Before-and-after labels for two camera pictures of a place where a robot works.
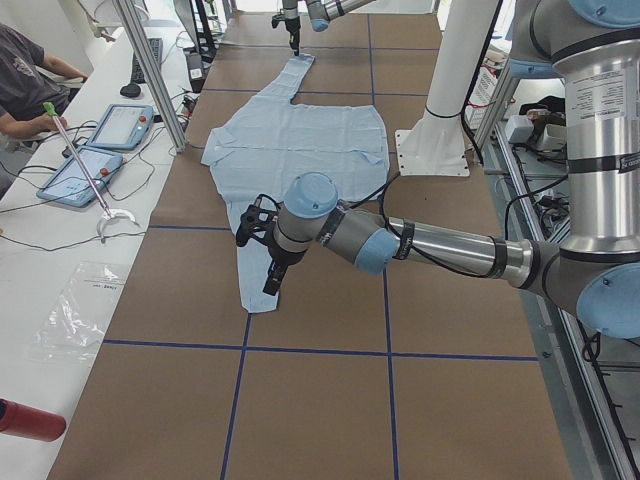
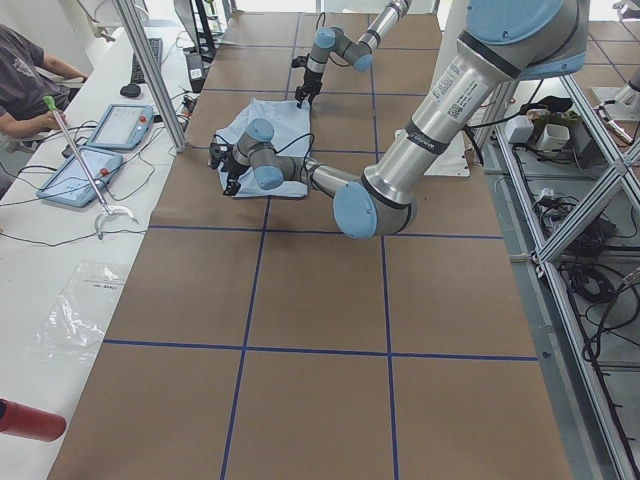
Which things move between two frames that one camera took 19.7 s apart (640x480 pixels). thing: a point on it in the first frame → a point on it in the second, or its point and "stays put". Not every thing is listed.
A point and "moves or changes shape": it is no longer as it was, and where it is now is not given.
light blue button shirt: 275,141 moves or changes shape
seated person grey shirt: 31,96 stays put
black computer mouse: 131,90 stays put
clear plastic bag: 73,324 stays put
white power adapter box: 519,129 stays put
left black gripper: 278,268 → 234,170
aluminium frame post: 137,34 stays put
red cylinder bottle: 30,422 stays put
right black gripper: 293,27 → 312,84
